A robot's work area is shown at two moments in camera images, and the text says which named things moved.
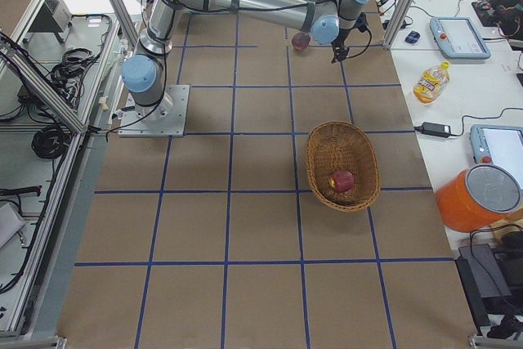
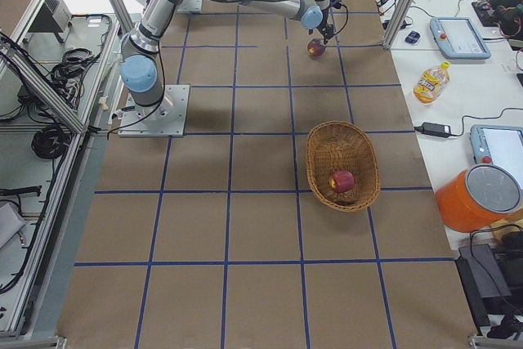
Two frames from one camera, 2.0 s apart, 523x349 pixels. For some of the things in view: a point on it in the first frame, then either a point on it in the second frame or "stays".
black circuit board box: [502, 8] stays
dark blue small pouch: [413, 37] stays
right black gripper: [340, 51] -> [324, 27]
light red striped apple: [342, 181] stays
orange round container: [475, 197] stays
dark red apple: [300, 41] -> [316, 48]
